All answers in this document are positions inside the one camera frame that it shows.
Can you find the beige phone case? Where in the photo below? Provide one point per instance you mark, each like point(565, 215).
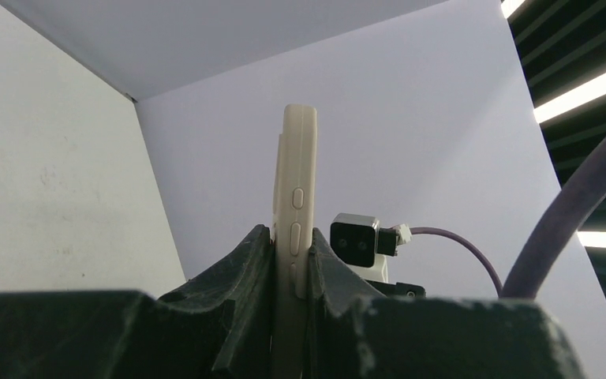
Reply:
point(293, 221)

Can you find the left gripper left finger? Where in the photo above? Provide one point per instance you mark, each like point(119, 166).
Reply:
point(216, 325)

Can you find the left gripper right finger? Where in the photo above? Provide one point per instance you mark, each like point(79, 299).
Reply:
point(357, 332)

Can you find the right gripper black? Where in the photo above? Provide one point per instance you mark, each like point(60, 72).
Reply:
point(398, 290)

